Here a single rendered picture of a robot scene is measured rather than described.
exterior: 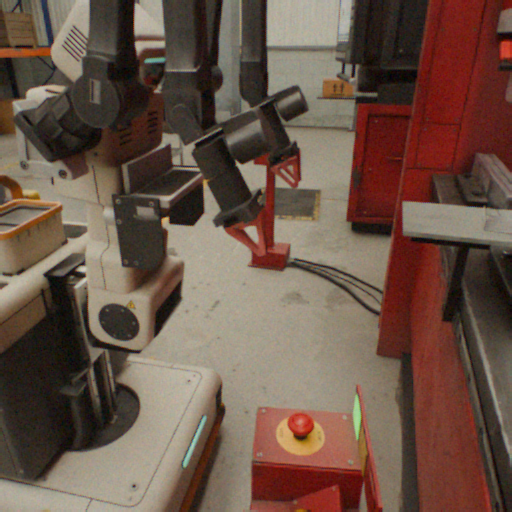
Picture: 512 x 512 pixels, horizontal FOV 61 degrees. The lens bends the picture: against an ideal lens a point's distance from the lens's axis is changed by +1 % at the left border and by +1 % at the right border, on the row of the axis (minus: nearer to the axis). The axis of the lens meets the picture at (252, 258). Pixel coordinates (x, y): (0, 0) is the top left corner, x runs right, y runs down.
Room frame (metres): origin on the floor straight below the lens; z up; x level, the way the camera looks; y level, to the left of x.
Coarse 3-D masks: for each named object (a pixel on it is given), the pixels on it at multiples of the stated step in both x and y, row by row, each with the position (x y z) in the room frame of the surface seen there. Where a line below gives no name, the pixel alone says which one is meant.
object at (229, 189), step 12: (216, 180) 0.66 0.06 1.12; (228, 180) 0.66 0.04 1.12; (240, 180) 0.67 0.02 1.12; (216, 192) 0.66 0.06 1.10; (228, 192) 0.65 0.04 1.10; (240, 192) 0.66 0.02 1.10; (252, 192) 0.71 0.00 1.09; (228, 204) 0.65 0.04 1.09; (240, 204) 0.65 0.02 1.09; (216, 216) 0.65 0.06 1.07; (228, 216) 0.63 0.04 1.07; (240, 216) 0.62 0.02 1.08
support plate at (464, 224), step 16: (416, 208) 0.87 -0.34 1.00; (432, 208) 0.87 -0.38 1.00; (448, 208) 0.87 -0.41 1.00; (464, 208) 0.87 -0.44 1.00; (480, 208) 0.87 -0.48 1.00; (416, 224) 0.78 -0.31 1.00; (432, 224) 0.78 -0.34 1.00; (448, 224) 0.78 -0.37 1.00; (464, 224) 0.78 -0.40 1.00; (480, 224) 0.78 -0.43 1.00; (448, 240) 0.73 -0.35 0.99; (464, 240) 0.72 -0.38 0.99; (480, 240) 0.71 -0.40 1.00; (496, 240) 0.71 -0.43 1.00
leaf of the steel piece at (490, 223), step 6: (486, 216) 0.76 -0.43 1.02; (492, 216) 0.82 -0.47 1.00; (486, 222) 0.75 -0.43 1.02; (492, 222) 0.79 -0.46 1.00; (498, 222) 0.79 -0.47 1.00; (504, 222) 0.79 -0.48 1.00; (510, 222) 0.79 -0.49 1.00; (486, 228) 0.76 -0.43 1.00; (492, 228) 0.76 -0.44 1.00; (498, 228) 0.76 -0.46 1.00; (504, 228) 0.75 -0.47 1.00; (510, 228) 0.75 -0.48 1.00
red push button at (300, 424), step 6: (294, 414) 0.49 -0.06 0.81; (300, 414) 0.49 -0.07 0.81; (306, 414) 0.49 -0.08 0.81; (288, 420) 0.48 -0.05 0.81; (294, 420) 0.48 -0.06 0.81; (300, 420) 0.48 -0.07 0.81; (306, 420) 0.48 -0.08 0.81; (312, 420) 0.48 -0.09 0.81; (288, 426) 0.47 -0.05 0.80; (294, 426) 0.47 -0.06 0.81; (300, 426) 0.46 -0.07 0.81; (306, 426) 0.46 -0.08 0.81; (312, 426) 0.47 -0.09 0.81; (294, 432) 0.46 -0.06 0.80; (300, 432) 0.46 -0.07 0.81; (306, 432) 0.46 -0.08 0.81; (294, 438) 0.47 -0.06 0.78; (300, 438) 0.47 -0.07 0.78
